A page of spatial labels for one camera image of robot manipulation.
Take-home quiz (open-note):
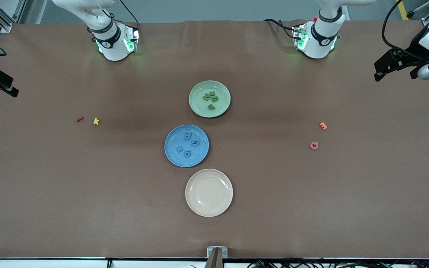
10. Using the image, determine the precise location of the black left base cable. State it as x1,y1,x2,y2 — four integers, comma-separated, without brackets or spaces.
264,19,298,39

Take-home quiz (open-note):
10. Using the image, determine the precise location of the cream plate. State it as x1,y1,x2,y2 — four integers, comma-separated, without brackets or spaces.
185,169,233,217

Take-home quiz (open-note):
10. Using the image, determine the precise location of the brown table mat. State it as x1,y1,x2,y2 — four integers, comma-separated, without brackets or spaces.
0,19,429,259

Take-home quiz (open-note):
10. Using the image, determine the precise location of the black right base cable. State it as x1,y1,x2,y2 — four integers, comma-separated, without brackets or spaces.
120,0,140,25

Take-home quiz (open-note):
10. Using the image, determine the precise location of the grey metal camera bracket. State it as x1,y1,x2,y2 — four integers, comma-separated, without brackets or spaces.
207,246,228,268

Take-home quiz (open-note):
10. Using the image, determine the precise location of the blue plate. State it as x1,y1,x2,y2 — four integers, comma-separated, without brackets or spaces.
164,125,210,168

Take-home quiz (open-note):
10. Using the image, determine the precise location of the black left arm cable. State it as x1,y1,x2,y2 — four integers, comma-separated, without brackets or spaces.
381,0,429,60

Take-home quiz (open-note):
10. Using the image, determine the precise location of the black base cable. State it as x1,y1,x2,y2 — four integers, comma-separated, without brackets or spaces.
264,19,298,39
120,0,140,25

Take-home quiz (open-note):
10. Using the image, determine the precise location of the green plate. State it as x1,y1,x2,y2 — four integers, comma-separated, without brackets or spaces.
189,80,231,118

